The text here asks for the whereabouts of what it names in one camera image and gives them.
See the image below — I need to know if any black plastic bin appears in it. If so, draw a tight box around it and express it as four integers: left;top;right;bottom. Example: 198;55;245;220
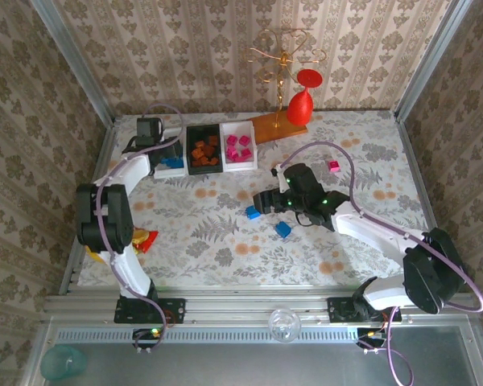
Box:
184;123;223;176

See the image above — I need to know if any white plastic bin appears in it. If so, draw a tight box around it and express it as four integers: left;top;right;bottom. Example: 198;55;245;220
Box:
219;121;259;174
152;127;187;180

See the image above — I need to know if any floral tablecloth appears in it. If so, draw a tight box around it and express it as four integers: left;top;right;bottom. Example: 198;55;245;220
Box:
70;110;448;289

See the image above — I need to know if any red wine glass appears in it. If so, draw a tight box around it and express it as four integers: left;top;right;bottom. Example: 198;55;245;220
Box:
285;68;323;126

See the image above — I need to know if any red yellow snack bag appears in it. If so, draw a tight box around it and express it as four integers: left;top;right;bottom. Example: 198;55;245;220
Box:
131;228;159;255

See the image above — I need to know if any clear glass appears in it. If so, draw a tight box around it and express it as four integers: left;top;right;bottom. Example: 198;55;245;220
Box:
267;308;302;344

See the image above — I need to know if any small controller board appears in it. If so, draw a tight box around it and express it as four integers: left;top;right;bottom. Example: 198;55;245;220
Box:
132;327;166;355
356;327;387;355

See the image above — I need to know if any vented metal tray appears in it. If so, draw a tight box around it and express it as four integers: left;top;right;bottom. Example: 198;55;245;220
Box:
22;324;483;386

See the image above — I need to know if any teal plastic cup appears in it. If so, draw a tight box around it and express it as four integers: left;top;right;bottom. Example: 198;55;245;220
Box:
39;344;89;382

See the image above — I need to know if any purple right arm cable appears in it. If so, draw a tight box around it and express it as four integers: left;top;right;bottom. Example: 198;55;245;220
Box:
275;140;483;386

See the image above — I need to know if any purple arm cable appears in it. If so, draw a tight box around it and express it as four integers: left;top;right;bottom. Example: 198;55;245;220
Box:
275;140;483;386
95;103;185;355

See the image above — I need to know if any gold wire rack wooden base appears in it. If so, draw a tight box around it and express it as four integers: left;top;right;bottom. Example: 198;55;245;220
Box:
247;27;327;145

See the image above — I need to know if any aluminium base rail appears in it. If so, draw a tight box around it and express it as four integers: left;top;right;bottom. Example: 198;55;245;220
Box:
43;287;478;326

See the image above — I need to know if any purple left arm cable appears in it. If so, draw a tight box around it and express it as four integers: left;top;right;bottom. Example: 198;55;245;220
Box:
95;103;185;355

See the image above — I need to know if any aluminium frame post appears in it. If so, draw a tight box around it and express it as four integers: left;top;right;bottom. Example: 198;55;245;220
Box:
28;0;117;128
393;0;474;122

